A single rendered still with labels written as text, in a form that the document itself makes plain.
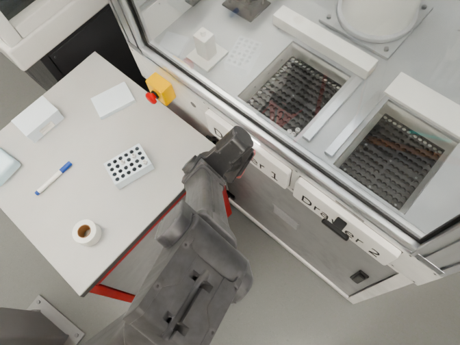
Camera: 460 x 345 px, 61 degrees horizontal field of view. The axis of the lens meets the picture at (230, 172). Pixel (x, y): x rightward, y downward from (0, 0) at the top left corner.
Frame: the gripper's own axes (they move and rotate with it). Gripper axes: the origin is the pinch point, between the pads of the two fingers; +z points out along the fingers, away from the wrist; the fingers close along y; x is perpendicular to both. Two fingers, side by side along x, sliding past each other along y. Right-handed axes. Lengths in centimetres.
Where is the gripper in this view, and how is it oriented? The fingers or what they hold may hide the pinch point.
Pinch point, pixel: (248, 155)
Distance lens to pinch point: 99.8
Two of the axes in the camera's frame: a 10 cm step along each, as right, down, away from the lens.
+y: 4.8, -7.8, -4.1
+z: 4.9, -1.4, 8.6
